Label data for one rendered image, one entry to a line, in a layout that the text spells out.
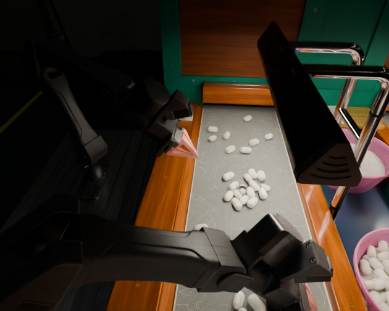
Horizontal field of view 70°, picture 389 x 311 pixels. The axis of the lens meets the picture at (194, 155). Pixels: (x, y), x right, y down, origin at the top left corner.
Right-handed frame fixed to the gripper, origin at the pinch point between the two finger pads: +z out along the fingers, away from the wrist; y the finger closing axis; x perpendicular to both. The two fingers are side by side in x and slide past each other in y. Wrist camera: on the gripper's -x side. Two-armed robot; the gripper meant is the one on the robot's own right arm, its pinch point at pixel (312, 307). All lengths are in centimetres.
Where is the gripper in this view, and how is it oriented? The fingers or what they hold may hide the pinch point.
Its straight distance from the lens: 62.7
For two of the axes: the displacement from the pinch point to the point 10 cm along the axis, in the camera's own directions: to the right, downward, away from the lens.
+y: 0.9, -6.0, 7.9
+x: -6.5, 5.7, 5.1
